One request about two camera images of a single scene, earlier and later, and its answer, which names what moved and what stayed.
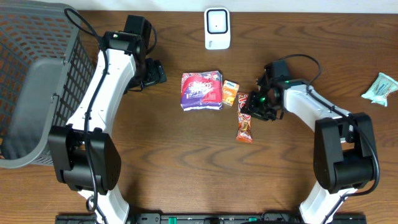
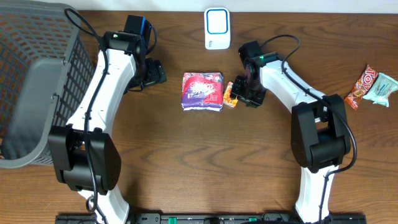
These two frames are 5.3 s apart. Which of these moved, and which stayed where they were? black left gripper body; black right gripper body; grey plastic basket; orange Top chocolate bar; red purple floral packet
Moved: orange Top chocolate bar; black right gripper body
Stayed: red purple floral packet; grey plastic basket; black left gripper body
